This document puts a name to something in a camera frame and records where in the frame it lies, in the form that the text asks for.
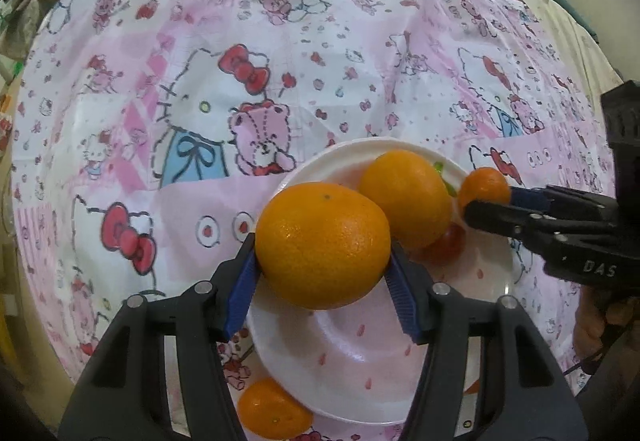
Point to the person's hand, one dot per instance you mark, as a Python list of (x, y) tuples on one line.
[(597, 312)]

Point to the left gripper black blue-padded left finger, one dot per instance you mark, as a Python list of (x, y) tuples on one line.
[(122, 392)]

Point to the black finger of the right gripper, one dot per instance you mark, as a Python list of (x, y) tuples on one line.
[(535, 214)]

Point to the pink white ceramic bowl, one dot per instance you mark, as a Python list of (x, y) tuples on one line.
[(354, 363)]

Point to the medium orange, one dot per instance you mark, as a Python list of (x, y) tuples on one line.
[(412, 195)]

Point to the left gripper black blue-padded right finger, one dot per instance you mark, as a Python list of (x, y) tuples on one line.
[(523, 394)]

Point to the pink hello kitty bedsheet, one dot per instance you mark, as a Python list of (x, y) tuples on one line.
[(148, 134)]

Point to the large orange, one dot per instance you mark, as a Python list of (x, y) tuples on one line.
[(321, 245)]

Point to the red cherry tomato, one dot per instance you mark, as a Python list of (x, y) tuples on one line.
[(447, 249)]

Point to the small mandarin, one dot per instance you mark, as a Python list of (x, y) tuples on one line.
[(267, 410), (484, 184)]

